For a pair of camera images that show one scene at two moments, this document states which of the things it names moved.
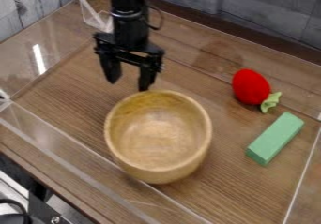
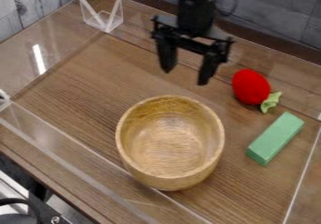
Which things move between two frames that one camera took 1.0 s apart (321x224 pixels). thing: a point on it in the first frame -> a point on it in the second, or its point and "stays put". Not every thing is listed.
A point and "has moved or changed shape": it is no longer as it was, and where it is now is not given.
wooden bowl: [157, 133] has moved or changed shape
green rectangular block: [268, 145] stays put
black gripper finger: [111, 65] -> [169, 53]
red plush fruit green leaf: [252, 89] stays put
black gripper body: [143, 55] -> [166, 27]
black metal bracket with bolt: [42, 213] stays put
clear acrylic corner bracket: [102, 20] stays put
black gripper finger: [147, 77] -> [210, 64]
